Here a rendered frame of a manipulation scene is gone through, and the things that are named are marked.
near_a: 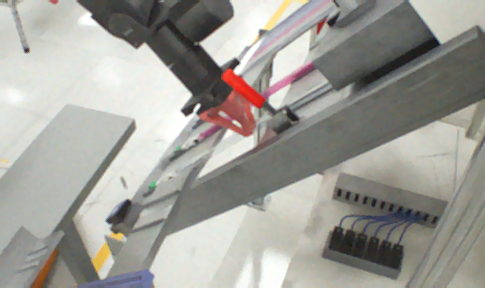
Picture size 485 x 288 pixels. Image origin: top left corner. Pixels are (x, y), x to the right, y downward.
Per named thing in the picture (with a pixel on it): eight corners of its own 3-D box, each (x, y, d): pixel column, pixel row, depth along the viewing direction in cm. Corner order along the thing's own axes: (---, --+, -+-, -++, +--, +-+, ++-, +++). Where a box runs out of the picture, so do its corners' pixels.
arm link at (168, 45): (150, 26, 65) (133, 42, 61) (181, -1, 61) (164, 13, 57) (181, 61, 67) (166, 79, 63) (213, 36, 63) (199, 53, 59)
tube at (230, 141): (154, 191, 88) (150, 187, 88) (158, 186, 89) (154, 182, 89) (363, 69, 53) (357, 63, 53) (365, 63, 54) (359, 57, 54)
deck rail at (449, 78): (138, 248, 86) (115, 227, 85) (144, 240, 88) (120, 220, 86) (512, 86, 37) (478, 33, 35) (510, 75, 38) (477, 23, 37)
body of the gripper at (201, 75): (244, 64, 67) (212, 26, 64) (216, 104, 60) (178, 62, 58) (216, 82, 71) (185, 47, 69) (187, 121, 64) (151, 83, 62)
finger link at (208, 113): (277, 108, 69) (237, 61, 66) (260, 137, 64) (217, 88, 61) (246, 123, 73) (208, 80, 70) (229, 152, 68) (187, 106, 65)
